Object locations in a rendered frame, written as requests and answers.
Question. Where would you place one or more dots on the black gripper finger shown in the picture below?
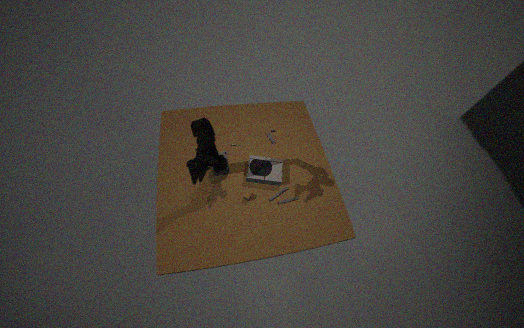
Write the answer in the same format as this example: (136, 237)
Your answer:
(194, 174)
(202, 174)

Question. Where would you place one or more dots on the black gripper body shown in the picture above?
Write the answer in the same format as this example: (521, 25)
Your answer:
(198, 161)

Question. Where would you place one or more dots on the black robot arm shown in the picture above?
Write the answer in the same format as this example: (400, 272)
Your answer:
(205, 134)

